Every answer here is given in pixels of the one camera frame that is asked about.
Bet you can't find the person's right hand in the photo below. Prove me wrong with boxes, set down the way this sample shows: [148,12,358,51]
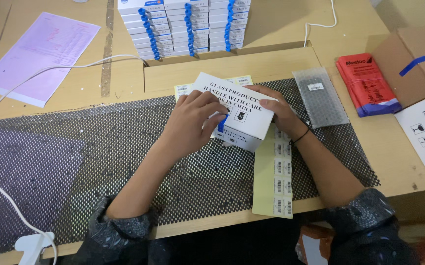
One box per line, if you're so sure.
[244,85,307,140]

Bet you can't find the person's left hand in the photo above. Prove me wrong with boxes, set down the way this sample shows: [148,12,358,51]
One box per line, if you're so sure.
[164,90,230,161]

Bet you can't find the white printed cardboard box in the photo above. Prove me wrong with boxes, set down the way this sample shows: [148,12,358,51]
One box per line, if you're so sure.
[192,72,278,154]

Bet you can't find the clear bubble wrap pouch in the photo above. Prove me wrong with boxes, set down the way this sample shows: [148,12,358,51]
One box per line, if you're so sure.
[292,66,350,129]

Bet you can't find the long yellow barcode label sheet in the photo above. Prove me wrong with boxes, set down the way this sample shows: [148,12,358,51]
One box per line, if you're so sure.
[252,123,294,219]

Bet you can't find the stack of red packets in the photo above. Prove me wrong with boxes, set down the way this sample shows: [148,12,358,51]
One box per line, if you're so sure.
[335,53,403,118]

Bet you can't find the stacks of blue-taped white boxes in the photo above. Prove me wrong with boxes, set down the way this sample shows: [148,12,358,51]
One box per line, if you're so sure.
[117,0,252,62]

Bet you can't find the black mesh anti-slip mat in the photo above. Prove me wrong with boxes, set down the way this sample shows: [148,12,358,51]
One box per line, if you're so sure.
[0,78,381,257]

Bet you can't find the brown cardboard carton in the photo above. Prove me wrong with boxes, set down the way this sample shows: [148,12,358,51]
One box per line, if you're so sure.
[372,26,425,109]

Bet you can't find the orange carton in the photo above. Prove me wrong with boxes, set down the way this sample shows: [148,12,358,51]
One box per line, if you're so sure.
[296,223,334,265]

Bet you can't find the flat white printed box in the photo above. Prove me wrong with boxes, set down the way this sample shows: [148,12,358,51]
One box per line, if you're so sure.
[394,88,425,184]

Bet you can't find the dark patterned garment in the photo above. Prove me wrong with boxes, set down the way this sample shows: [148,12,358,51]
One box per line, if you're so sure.
[69,188,420,265]

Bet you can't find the pink paper sheet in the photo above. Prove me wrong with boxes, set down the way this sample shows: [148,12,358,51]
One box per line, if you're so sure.
[0,12,102,108]

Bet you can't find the white lamp base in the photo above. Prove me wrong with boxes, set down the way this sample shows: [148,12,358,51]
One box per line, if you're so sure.
[14,231,56,265]

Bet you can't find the black hair tie wristband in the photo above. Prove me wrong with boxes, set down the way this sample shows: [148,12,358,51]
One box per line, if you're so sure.
[288,127,311,146]

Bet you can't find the thin white cable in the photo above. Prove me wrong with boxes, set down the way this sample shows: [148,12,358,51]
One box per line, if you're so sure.
[303,0,337,48]

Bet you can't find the white cable with switch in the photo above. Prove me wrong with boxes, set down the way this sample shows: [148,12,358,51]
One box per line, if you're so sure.
[0,54,149,265]

